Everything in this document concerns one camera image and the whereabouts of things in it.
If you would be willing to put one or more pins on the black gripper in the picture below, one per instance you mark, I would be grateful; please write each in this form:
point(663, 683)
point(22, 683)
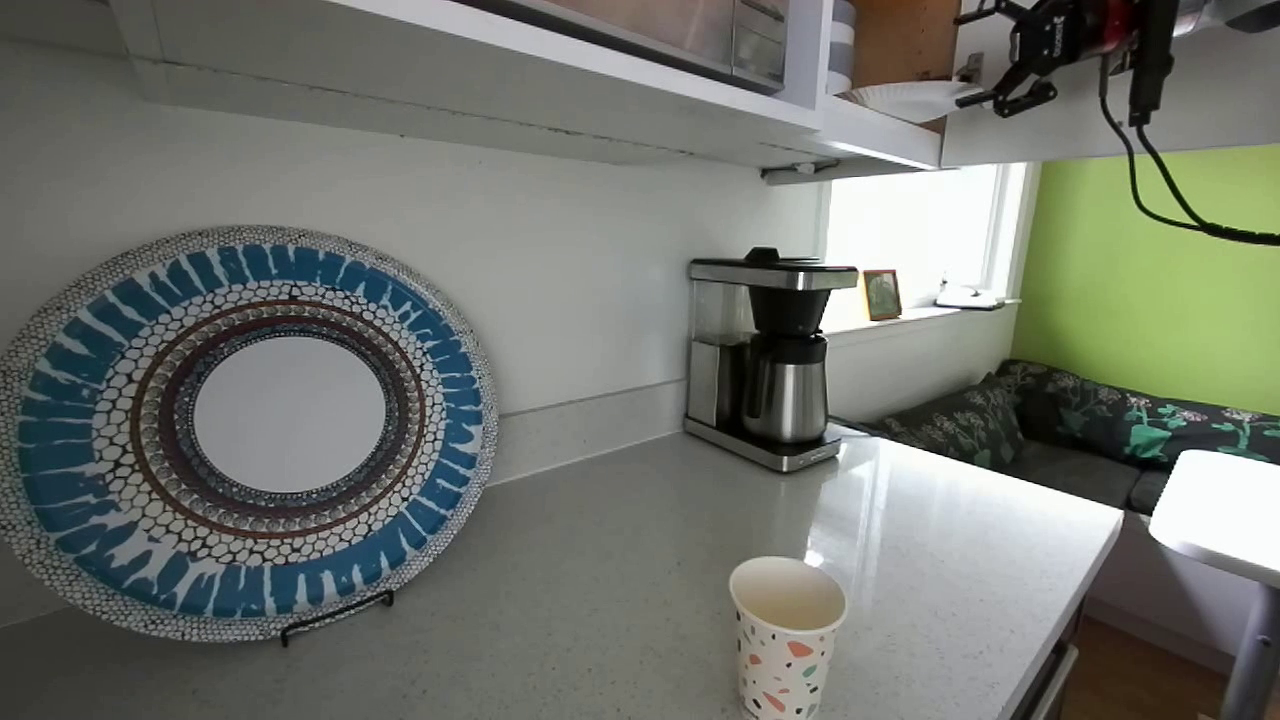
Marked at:
point(1060, 30)

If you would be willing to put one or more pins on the blue patterned decorative plate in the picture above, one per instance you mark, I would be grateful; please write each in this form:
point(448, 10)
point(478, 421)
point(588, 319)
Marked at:
point(82, 442)

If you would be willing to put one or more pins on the dark floral sofa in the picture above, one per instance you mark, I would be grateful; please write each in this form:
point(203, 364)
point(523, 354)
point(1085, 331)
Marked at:
point(1144, 424)

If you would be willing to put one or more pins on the speckled paper cup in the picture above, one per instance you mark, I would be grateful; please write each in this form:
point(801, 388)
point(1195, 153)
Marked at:
point(787, 652)

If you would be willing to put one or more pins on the white paper plate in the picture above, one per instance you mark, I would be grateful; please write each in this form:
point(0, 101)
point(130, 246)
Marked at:
point(905, 99)

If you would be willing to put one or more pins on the steel and black coffee maker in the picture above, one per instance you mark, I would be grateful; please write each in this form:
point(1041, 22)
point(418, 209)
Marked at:
point(787, 385)

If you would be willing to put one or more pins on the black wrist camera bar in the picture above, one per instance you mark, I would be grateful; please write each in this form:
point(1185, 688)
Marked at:
point(1155, 61)

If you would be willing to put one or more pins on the small picture frame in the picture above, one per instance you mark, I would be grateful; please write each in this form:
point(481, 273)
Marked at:
point(880, 295)

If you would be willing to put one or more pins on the dark floral cushion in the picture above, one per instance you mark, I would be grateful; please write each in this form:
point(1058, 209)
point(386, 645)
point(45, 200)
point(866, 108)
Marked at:
point(961, 424)

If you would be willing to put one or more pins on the white wall cabinet carcass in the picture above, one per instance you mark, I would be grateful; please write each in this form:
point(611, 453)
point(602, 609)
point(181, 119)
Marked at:
point(400, 83)

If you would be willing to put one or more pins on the open white cabinet door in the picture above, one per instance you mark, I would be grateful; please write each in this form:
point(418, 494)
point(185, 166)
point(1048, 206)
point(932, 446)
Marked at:
point(1227, 121)

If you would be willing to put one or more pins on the white object on windowsill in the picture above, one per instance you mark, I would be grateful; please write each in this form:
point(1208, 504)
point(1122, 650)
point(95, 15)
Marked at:
point(965, 296)

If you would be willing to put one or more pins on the white window frame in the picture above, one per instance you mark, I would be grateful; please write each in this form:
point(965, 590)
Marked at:
point(920, 225)

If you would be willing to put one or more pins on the white side table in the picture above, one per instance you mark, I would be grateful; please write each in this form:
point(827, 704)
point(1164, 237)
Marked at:
point(1222, 513)

